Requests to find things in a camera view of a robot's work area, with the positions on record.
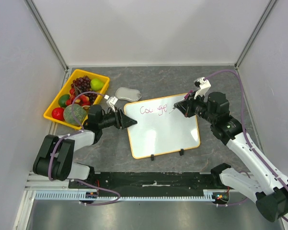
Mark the green lime fruit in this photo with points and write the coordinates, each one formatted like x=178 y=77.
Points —
x=62 y=100

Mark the green pear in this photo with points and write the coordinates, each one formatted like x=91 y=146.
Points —
x=96 y=84

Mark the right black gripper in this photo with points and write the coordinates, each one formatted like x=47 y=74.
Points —
x=188 y=108

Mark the grey whiteboard eraser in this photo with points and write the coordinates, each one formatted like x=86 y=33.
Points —
x=131 y=95

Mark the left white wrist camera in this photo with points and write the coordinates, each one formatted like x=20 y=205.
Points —
x=111 y=101

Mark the purple capped white marker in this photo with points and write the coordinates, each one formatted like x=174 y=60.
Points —
x=182 y=101

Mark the white slotted cable duct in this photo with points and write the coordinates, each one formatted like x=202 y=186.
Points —
x=85 y=195

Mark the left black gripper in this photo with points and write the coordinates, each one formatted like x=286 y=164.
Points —
x=122 y=121

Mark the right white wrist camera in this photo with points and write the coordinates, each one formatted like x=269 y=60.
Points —
x=203 y=86

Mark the red apple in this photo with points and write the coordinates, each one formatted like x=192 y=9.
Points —
x=58 y=113

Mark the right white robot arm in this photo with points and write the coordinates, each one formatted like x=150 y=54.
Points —
x=269 y=188

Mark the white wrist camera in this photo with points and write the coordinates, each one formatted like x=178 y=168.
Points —
x=111 y=101
x=203 y=86

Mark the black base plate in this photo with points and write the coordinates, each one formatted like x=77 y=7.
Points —
x=156 y=183

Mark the yellow plastic fruit tray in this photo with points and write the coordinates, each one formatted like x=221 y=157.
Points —
x=65 y=90

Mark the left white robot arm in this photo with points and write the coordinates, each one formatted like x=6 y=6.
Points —
x=55 y=157

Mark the orange framed whiteboard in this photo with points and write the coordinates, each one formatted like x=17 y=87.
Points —
x=160 y=129

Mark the dark purple grape bunch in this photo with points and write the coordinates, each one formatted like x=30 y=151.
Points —
x=80 y=85

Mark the green netted melon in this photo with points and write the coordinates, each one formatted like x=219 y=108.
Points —
x=74 y=114

